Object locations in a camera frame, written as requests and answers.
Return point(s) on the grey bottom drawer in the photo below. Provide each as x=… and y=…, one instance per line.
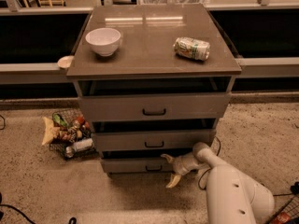
x=138, y=165

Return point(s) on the clear plastic bottle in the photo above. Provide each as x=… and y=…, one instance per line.
x=78, y=146

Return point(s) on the grey top drawer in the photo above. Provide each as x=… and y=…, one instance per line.
x=153, y=107

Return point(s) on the black wire basket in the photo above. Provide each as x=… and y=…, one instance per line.
x=77, y=129

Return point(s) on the crushed green white can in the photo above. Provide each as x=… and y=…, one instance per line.
x=192, y=48

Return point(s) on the grey middle drawer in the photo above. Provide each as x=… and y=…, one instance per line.
x=151, y=140

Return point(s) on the grey drawer cabinet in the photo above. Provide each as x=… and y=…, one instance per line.
x=146, y=64

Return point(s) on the small white round dish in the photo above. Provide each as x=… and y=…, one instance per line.
x=65, y=62

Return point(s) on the yellow chip bag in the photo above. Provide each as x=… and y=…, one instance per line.
x=51, y=131

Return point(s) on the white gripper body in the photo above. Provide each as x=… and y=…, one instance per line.
x=181, y=165

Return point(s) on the red can in basket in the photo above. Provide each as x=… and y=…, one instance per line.
x=281, y=218

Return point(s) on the green snack packet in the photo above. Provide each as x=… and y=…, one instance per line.
x=57, y=118

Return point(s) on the wire basket bottom right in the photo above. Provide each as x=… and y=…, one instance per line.
x=291, y=207

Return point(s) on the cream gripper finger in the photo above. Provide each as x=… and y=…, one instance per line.
x=174, y=179
x=169, y=158

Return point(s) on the grey drawer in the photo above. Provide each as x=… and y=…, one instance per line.
x=138, y=165
x=153, y=107
x=151, y=140

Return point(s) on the white ceramic bowl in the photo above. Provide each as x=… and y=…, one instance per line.
x=103, y=41

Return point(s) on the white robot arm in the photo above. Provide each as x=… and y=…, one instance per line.
x=232, y=197

